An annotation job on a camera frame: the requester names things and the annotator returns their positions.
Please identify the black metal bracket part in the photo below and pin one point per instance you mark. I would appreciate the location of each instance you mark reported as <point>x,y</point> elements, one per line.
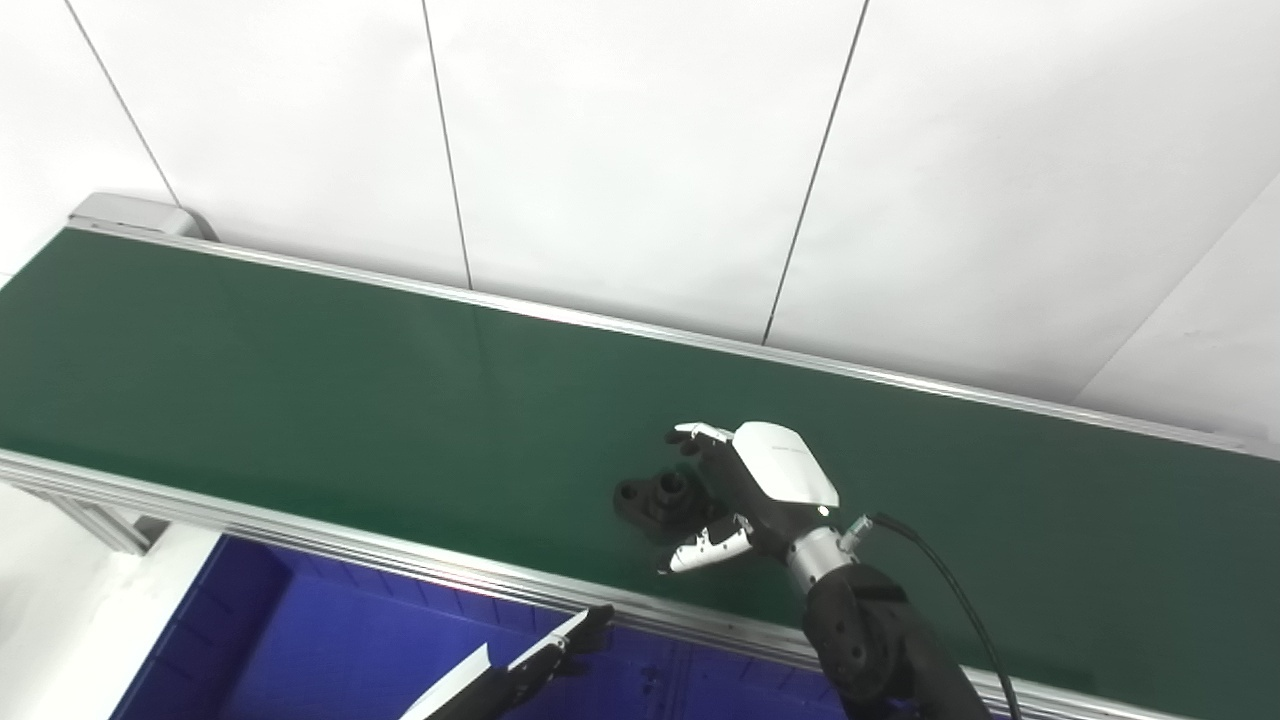
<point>655,498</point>

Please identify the aluminium conveyor support leg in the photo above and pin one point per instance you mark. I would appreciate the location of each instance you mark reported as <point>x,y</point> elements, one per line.
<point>110,522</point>

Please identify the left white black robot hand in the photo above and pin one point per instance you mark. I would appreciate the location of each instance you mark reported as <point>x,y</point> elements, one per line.
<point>490,692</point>

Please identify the blue plastic bin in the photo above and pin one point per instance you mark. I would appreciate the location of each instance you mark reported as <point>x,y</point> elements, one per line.
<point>740,695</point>
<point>330,640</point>

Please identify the green conveyor belt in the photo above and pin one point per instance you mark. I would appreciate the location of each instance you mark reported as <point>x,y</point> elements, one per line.
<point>350,400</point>

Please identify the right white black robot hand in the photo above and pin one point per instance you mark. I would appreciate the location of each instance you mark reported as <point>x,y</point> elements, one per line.
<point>780,475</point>

